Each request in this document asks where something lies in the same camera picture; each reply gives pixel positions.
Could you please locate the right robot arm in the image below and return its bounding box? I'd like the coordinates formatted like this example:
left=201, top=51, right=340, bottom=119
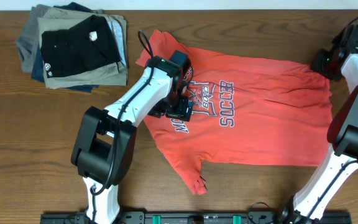
left=276, top=47, right=358, bottom=223

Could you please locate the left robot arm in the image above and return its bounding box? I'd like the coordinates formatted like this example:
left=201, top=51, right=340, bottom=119
left=71, top=51, right=193, bottom=223

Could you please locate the red soccer t-shirt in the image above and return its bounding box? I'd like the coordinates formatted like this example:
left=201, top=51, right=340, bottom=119
left=144, top=30, right=332, bottom=195

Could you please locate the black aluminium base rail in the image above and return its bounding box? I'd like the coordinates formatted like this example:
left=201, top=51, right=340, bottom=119
left=39, top=210, right=352, bottom=224

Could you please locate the black folded polo shirt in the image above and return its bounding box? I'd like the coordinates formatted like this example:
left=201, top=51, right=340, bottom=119
left=40, top=16, right=121, bottom=78

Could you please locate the grey folded garment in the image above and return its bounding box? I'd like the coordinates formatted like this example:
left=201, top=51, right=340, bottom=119
left=15, top=4, right=50, bottom=73

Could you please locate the khaki folded garment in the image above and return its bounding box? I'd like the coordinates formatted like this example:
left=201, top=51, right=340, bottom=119
left=37, top=7, right=128, bottom=89

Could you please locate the navy folded garment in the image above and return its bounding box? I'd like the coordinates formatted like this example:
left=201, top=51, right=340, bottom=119
left=31, top=2, right=98, bottom=93

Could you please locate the light blue folded garment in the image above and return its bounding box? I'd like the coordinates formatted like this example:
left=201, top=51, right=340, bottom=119
left=108, top=18, right=127, bottom=67

